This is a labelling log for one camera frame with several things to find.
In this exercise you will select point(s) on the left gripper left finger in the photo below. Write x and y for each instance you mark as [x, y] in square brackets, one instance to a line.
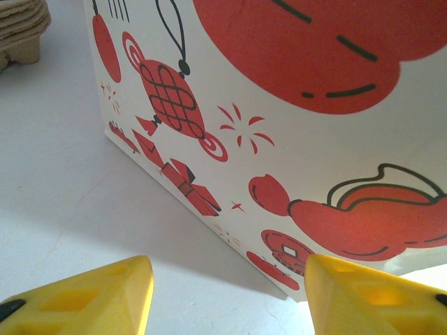
[87, 303]

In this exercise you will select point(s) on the red white paper bag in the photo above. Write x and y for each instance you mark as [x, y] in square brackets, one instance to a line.
[279, 157]

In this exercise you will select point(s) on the pulp cup carrier stack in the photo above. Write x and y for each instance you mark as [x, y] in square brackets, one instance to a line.
[21, 35]

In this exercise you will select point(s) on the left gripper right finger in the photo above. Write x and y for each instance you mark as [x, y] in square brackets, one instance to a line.
[370, 303]

